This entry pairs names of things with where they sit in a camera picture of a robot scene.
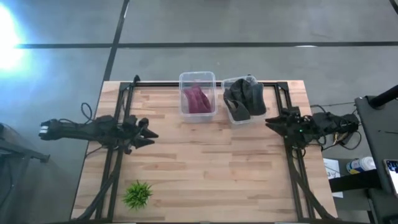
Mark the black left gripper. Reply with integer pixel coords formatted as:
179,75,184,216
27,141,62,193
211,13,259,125
120,114,160,156

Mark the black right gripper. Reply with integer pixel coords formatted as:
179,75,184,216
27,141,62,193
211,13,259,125
264,106,304,141

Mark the black cap with white tag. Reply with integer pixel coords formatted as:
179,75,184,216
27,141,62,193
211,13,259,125
229,78,267,116

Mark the dark olive baseball cap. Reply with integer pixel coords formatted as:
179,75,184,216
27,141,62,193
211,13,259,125
223,88,252,123

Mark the maroon baseball cap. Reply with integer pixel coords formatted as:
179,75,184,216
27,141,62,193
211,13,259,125
182,84,213,114

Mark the clear plastic bin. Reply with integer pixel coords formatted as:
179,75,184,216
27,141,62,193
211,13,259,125
178,71,218,124
221,74,268,126

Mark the small green artificial plant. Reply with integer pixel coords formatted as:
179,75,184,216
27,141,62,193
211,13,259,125
122,180,154,210

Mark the white paper sheet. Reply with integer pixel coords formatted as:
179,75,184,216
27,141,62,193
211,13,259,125
322,157,344,199

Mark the white plastic bottle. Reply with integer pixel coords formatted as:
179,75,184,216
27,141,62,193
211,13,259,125
346,156,377,175

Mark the black bar under desk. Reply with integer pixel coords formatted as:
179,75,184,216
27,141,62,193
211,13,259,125
328,169,382,194

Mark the dark grey side desk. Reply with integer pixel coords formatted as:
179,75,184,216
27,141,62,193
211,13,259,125
354,84,398,224

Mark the tablet with lit screen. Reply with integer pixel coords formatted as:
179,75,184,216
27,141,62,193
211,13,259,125
383,159,398,198

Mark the grey cart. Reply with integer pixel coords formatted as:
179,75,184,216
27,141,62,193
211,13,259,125
0,122,51,224

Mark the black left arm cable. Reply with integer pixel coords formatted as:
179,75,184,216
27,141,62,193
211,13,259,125
80,102,94,123

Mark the black aluminium table frame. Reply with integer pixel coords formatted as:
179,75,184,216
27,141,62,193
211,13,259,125
75,74,340,223

